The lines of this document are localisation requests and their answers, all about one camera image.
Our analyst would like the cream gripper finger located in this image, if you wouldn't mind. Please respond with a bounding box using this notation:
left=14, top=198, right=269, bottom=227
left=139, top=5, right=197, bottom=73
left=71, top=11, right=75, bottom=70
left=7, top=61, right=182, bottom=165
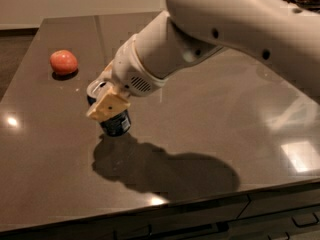
left=86, top=87, right=130, bottom=123

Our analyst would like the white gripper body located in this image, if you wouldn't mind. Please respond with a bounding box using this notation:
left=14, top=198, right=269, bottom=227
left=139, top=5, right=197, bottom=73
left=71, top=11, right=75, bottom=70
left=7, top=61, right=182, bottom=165
left=106, top=34, right=167, bottom=97

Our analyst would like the blue pepsi can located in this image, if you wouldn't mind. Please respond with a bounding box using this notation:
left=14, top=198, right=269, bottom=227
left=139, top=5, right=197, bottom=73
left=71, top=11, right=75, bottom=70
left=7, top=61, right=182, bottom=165
left=87, top=80, right=131, bottom=137

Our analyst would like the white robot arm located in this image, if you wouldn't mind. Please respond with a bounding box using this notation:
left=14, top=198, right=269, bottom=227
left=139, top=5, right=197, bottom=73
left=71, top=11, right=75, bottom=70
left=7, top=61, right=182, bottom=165
left=87, top=0, right=320, bottom=122

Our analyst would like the red apple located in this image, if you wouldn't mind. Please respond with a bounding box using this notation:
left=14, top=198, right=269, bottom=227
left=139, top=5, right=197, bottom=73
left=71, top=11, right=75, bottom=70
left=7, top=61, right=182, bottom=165
left=50, top=50, right=78, bottom=76

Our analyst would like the black drawer handle right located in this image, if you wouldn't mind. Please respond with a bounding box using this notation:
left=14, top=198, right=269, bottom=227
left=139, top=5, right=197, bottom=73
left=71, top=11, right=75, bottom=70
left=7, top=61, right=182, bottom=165
left=292, top=213, right=320, bottom=228

